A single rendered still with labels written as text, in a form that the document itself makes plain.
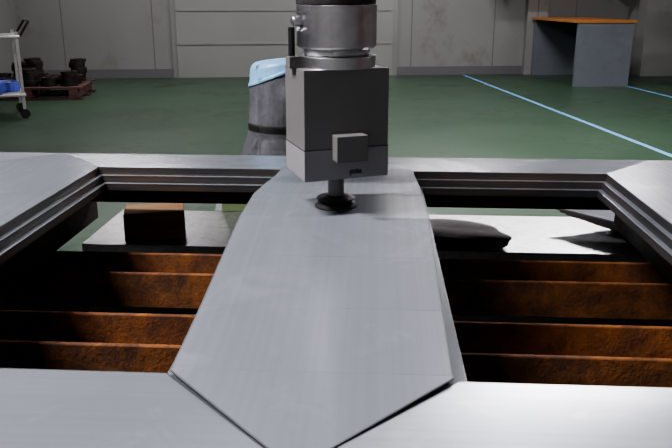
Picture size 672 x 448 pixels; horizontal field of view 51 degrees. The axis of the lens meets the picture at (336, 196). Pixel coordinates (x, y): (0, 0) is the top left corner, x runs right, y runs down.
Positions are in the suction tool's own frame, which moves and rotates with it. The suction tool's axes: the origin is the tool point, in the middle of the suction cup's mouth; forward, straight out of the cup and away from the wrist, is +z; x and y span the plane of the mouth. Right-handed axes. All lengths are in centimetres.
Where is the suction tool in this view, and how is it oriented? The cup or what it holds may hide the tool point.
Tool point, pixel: (335, 217)
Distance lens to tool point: 71.6
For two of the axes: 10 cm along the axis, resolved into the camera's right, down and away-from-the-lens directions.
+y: 9.4, -0.9, 3.2
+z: 0.0, 9.6, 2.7
